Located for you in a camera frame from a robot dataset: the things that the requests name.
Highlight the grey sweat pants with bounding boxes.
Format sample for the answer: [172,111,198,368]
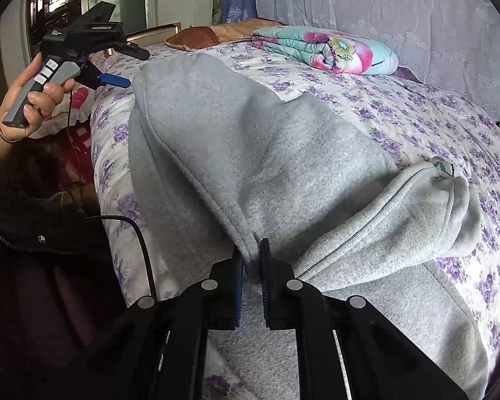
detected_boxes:
[129,53,489,399]

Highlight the person's left hand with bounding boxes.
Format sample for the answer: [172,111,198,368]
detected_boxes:
[0,53,80,138]

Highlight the red floral bedding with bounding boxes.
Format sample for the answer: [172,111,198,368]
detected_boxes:
[30,83,102,190]

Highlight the brown orange pillow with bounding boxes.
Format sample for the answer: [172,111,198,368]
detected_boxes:
[165,18,282,52]

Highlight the black jacket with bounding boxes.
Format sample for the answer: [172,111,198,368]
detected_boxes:
[0,162,160,400]

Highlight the purple floral bed quilt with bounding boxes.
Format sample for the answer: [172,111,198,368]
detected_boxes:
[90,42,500,399]

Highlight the folded teal pink floral blanket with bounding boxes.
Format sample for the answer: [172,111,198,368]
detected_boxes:
[251,25,399,75]

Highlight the white lace headboard cover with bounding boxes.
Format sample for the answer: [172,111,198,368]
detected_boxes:
[256,0,500,122]

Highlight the gold picture frame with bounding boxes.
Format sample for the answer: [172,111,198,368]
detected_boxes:
[126,23,181,47]

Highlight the window with white frame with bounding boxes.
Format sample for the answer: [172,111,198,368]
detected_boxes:
[23,0,148,60]

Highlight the black cable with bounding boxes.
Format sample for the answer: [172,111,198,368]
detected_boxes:
[65,70,159,301]

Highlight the metal bracelet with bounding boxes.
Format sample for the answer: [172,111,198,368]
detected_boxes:
[0,109,19,146]

